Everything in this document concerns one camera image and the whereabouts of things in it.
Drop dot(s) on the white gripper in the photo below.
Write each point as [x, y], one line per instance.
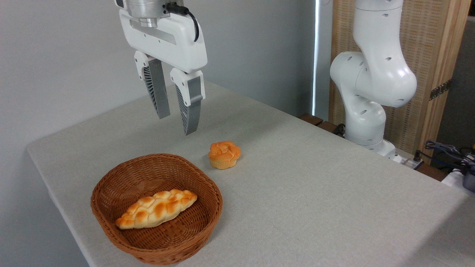
[183, 48]

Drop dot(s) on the round orange bread roll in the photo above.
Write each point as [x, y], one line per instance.
[224, 155]

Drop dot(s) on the braided long bread loaf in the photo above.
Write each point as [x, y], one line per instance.
[156, 209]

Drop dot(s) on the brown wooden board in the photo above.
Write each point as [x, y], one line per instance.
[328, 128]
[311, 119]

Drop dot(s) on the brown wicker basket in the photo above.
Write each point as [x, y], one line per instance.
[167, 241]

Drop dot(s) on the wood framed woven screen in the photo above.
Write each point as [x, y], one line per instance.
[425, 37]

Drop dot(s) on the dark metal screen hinge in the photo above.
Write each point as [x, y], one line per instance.
[439, 89]

